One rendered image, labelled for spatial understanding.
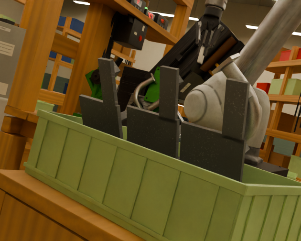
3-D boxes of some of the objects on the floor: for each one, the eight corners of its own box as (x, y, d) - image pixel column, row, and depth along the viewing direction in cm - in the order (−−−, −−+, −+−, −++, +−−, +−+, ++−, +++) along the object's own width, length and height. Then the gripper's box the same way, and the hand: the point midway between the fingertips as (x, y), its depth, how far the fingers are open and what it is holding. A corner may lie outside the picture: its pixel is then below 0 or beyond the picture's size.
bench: (198, 270, 286) (231, 153, 284) (76, 369, 152) (136, 148, 149) (118, 234, 317) (147, 127, 314) (-43, 290, 182) (5, 104, 179)
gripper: (197, 3, 168) (182, 58, 168) (226, 7, 162) (211, 64, 163) (202, 9, 174) (188, 62, 175) (231, 13, 169) (216, 68, 169)
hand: (201, 55), depth 169 cm, fingers closed
